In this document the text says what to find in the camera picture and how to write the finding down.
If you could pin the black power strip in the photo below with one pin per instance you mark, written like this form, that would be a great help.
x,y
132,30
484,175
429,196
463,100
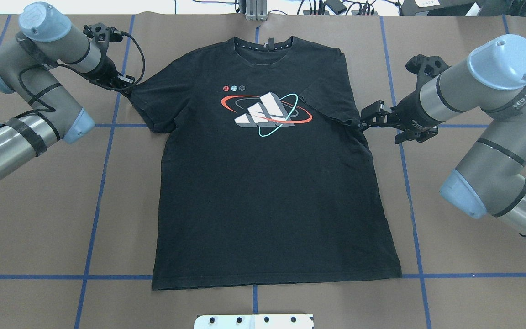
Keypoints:
x,y
338,7

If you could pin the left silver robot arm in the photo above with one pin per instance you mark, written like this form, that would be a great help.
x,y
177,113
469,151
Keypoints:
x,y
47,39

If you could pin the aluminium frame post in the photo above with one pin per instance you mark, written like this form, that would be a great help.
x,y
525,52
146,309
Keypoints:
x,y
254,10

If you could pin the black printed t-shirt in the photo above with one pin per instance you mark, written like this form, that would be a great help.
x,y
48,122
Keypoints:
x,y
266,176

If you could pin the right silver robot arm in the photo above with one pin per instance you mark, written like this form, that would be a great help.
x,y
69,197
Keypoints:
x,y
488,179

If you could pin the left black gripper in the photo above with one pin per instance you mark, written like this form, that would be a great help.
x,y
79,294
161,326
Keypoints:
x,y
107,70

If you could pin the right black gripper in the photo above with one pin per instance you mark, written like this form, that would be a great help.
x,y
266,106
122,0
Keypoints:
x,y
408,111

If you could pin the white mounting plate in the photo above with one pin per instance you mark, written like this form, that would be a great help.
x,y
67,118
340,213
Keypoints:
x,y
255,321

